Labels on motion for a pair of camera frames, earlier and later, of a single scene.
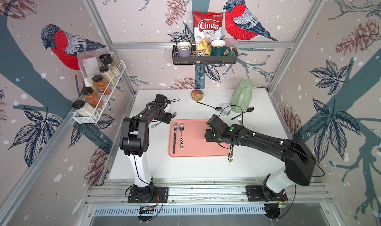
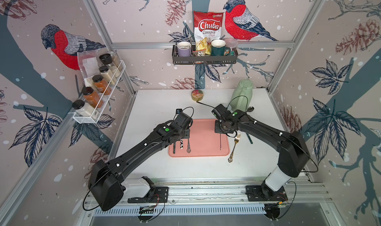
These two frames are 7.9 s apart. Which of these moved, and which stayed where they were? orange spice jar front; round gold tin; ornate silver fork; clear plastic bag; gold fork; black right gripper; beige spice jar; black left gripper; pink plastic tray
Moved: black right gripper; black left gripper; ornate silver fork
Stayed: pink plastic tray; gold fork; clear plastic bag; orange spice jar front; round gold tin; beige spice jar
